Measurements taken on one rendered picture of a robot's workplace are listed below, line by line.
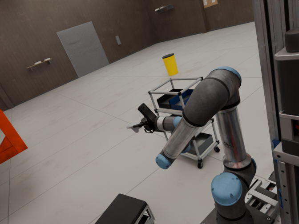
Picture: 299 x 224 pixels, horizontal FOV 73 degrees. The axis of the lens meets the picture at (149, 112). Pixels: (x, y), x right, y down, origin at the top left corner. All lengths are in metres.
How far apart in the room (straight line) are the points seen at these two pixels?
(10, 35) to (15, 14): 1.26
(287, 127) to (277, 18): 0.27
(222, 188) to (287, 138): 0.34
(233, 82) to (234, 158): 0.33
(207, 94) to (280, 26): 0.25
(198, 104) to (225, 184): 0.37
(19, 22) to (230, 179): 14.78
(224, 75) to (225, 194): 0.44
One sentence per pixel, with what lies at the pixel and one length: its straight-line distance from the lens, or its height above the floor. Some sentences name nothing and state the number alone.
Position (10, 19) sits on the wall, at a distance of 15.15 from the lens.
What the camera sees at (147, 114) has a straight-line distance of 1.07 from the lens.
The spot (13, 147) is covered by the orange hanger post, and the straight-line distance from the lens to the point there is 4.08.
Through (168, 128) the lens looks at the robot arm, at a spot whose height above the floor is 1.21.
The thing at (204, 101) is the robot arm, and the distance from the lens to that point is 0.67.
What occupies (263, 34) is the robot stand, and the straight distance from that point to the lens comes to 0.66.
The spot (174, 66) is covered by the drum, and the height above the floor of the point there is 0.24.
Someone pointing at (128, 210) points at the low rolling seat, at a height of 0.34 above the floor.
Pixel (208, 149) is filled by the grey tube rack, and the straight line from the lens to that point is 2.58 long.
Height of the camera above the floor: 1.69
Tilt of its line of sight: 22 degrees down
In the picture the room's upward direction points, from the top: 21 degrees counter-clockwise
